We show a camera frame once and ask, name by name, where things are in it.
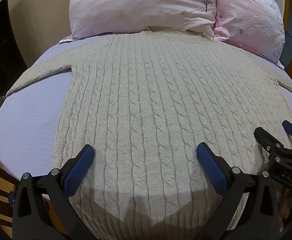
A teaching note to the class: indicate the black cabinet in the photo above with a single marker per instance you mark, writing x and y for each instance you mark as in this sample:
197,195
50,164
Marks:
0,60

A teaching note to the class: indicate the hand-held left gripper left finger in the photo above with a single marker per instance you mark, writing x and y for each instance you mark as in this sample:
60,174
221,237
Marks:
80,165

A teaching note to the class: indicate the person's right hand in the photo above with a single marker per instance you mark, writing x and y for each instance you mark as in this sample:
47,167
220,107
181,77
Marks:
286,205

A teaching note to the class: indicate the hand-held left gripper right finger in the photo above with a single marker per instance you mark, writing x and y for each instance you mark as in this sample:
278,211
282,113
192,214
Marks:
212,168

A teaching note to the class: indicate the wooden headboard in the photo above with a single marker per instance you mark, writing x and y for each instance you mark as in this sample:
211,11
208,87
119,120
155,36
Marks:
287,1

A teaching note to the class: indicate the pink floral pillow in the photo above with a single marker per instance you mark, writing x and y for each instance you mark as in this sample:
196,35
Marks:
141,7
253,22

